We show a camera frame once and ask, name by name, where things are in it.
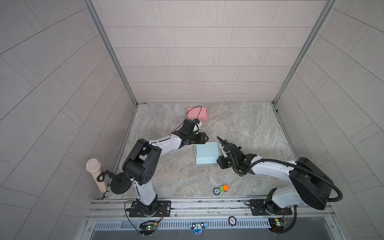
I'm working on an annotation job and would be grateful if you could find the light blue paper box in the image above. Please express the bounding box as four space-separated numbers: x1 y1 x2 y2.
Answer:
195 142 221 165

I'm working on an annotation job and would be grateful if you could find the pink paper box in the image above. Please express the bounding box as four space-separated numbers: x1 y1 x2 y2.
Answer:
187 107 209 122

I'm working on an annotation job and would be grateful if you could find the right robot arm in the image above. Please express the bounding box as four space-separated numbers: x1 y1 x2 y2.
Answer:
217 139 344 215

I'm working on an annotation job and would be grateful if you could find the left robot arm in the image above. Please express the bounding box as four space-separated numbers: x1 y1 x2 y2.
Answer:
120 119 209 216

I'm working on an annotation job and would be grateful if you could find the orange green small toy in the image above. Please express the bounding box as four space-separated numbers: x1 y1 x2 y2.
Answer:
219 185 229 192

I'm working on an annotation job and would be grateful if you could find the blue red sticker tag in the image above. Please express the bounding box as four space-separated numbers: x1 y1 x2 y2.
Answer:
190 223 207 236

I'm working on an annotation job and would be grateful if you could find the right green circuit board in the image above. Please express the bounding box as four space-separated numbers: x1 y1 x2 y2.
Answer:
268 218 288 233

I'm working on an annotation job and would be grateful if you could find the green circuit board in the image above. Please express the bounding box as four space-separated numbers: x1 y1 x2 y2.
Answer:
139 221 159 236
268 218 288 233

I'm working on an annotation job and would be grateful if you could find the black round stand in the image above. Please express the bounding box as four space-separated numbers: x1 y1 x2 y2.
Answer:
96 171 132 195

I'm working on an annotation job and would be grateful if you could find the left green circuit board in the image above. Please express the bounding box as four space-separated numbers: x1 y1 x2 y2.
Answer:
139 221 159 236

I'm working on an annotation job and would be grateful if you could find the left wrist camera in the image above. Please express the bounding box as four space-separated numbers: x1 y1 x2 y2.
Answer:
192 119 202 134

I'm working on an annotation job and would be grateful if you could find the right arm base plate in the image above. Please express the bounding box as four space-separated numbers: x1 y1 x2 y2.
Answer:
245 199 293 216

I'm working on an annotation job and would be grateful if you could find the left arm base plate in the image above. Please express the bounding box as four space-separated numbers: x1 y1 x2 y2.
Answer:
127 200 172 218

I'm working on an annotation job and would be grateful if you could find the aluminium rail frame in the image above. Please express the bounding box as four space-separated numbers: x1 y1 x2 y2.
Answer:
85 196 335 223

